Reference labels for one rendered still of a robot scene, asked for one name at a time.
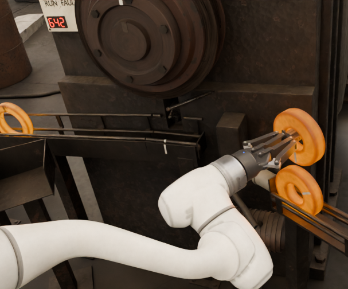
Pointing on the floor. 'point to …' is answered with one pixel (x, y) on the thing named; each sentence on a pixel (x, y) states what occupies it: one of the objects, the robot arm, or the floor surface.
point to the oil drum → (1, 47)
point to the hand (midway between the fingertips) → (298, 132)
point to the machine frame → (263, 112)
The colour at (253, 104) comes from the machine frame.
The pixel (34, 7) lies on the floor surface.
